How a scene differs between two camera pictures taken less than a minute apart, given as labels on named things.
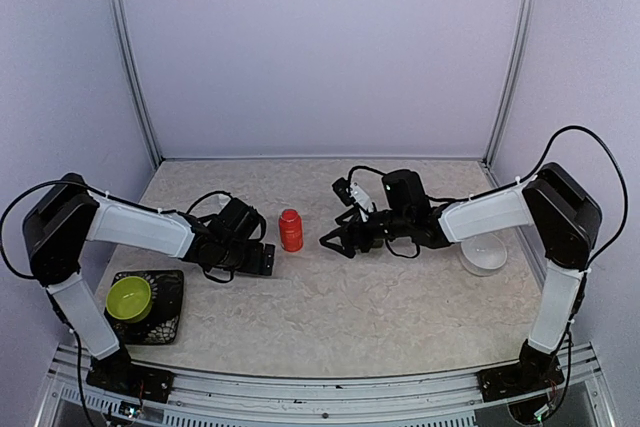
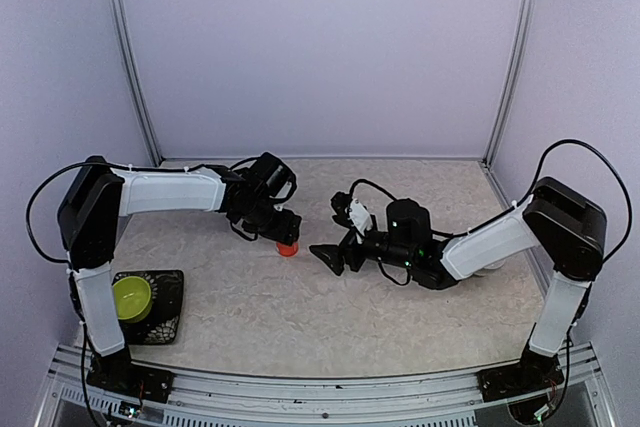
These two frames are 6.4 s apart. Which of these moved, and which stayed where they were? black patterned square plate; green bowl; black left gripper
Moved: black left gripper
Stayed: green bowl; black patterned square plate
